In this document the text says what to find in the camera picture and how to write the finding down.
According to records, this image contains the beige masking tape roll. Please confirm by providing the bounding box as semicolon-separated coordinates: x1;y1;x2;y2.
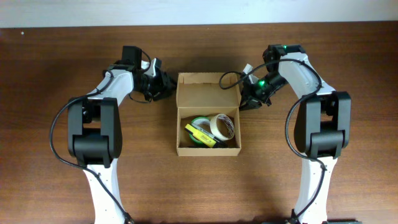
210;114;235;141

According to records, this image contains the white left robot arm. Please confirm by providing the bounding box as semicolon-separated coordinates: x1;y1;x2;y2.
67;57;175;223

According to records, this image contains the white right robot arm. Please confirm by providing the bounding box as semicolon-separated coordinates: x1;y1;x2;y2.
239;44;351;223

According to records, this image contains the green tape roll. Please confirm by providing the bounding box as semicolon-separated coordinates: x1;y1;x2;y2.
190;117;215;147

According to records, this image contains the yellow highlighter marker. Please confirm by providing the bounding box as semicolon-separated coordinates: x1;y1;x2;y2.
184;124;216;147

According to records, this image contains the grey black permanent marker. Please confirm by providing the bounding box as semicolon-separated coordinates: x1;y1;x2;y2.
191;124;227;148

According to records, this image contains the brown cardboard box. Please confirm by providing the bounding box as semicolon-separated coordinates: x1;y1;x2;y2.
176;73;241;157

